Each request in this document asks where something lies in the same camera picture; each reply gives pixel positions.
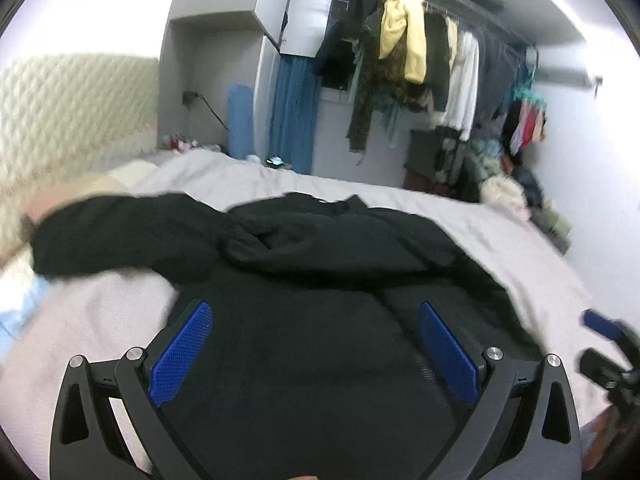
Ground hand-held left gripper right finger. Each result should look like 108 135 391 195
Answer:
418 301 583 480

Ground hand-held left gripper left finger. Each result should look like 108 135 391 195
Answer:
49 301 213 480

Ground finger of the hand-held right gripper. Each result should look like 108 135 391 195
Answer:
576 346 623 388
581 309 640 358

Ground black sweater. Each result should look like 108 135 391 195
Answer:
30 192 546 480

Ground pile of clothes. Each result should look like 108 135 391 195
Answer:
465 137 572 252

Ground metal clothes rack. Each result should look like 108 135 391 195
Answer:
337 0 541 63

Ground bed with grey blanket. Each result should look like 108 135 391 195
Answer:
0 149 616 480

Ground cream fluffy garment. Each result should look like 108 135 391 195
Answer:
480 177 527 212

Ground light blue cloth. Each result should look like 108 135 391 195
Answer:
0 275 51 356

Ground cream pillow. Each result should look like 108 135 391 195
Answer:
107 162 161 193

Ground pink floral pillow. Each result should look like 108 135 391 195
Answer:
20 180 116 223

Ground dark dresser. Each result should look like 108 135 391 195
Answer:
404 127 467 196

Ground small hanging colourful garments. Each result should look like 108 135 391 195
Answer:
501 100 547 157

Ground teal scarf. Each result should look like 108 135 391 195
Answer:
382 100 402 148

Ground green clip hanger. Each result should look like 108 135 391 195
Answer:
512 47 548 106

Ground white air conditioner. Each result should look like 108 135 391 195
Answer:
537 55 603 87

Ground cream quilted headboard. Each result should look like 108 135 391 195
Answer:
0 54 160 201

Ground blue curtain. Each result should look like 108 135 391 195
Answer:
270 55 322 176

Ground dark grey hanging coats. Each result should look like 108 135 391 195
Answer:
475 25 526 121

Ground white hanging garment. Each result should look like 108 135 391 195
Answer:
442 30 480 141

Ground brown patterned garment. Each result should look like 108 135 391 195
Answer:
347 25 433 153

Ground cream striped shirt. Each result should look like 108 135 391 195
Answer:
445 17 459 71

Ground black hanging jacket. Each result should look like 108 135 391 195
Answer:
314 0 383 91

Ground yellow hoodie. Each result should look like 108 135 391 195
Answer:
378 0 427 85

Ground wall charger with cable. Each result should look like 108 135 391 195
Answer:
182 90 228 128

